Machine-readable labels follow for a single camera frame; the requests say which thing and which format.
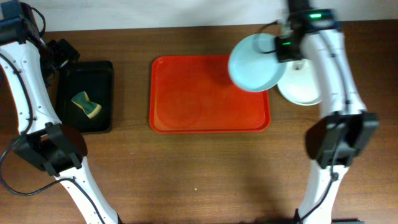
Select light blue plate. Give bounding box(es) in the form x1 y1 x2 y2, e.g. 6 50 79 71
228 34 287 92

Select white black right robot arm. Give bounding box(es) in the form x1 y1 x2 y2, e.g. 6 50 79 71
275 6 379 223

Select yellow green sponge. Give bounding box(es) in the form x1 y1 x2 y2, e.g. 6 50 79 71
71 91 102 119

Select red plastic tray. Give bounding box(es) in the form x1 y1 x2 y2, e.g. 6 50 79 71
149 55 271 134

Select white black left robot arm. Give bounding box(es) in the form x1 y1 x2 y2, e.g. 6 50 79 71
1 17 121 223

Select black plastic tray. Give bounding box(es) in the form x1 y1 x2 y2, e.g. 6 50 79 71
55 61 114 134

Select cream white plate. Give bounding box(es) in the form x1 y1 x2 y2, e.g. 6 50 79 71
277 59 322 106

